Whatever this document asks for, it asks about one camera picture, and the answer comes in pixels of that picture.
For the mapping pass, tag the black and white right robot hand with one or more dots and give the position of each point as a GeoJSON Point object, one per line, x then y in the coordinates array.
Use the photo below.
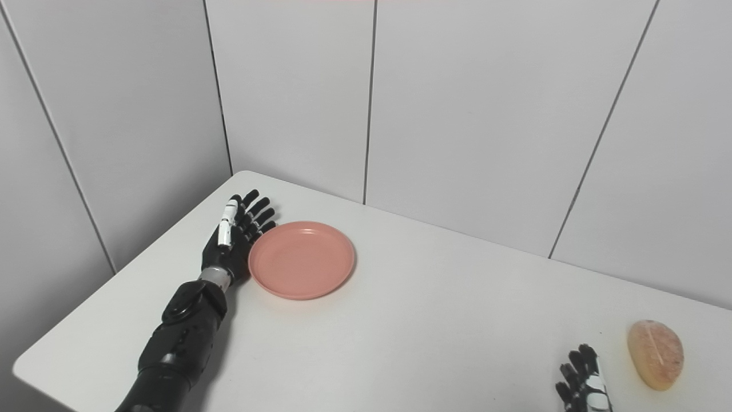
{"type": "Point", "coordinates": [583, 392]}

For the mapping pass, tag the brown bread roll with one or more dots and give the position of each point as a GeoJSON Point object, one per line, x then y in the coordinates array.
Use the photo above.
{"type": "Point", "coordinates": [656, 355]}

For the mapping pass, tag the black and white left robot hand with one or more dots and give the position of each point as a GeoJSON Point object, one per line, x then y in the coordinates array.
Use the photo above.
{"type": "Point", "coordinates": [229, 254]}

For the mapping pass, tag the pink round plate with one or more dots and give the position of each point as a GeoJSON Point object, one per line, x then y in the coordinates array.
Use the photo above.
{"type": "Point", "coordinates": [301, 260]}

